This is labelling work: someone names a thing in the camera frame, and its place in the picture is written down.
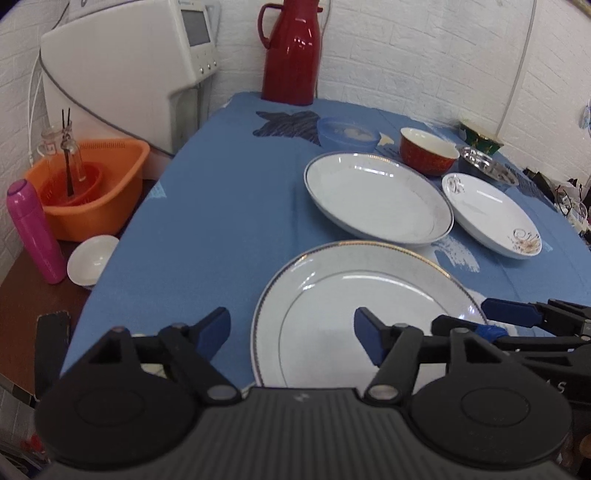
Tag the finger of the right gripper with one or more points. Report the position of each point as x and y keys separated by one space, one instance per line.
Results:
x=519 y=346
x=556 y=317

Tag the grey rimmed white plate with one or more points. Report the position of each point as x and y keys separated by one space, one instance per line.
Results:
x=376 y=198

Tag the green gold patterned bowl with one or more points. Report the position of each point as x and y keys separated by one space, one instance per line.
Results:
x=478 y=138

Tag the orange plastic basin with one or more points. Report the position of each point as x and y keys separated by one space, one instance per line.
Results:
x=114 y=168

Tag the blue printed tablecloth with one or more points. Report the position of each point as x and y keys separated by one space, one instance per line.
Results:
x=231 y=209

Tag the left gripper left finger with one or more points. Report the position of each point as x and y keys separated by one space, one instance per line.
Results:
x=174 y=364

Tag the red ceramic bowl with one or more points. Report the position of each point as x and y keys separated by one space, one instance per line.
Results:
x=427 y=153

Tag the white screen appliance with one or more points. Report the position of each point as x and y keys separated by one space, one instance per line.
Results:
x=130 y=68

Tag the red thermos jug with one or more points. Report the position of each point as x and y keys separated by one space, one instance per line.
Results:
x=293 y=52

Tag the glass bottle with chopsticks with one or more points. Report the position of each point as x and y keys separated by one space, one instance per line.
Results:
x=65 y=169

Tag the stainless steel bowl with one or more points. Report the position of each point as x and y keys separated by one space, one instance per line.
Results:
x=478 y=164

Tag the blue plastic bowl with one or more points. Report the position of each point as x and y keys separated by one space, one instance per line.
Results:
x=343 y=135

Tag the gold rimmed white plate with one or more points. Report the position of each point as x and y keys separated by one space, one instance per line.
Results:
x=323 y=320

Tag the blue decorative wall plates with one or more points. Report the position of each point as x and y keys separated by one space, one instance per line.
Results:
x=585 y=119

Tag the pink thermos bottle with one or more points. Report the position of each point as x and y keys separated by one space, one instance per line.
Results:
x=26 y=212

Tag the black phone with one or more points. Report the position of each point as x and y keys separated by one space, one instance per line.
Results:
x=51 y=346

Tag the white floral deep plate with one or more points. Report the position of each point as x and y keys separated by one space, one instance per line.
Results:
x=491 y=217

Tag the small white bowl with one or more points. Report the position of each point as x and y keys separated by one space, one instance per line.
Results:
x=88 y=260

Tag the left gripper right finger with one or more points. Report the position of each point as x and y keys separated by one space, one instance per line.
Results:
x=398 y=351

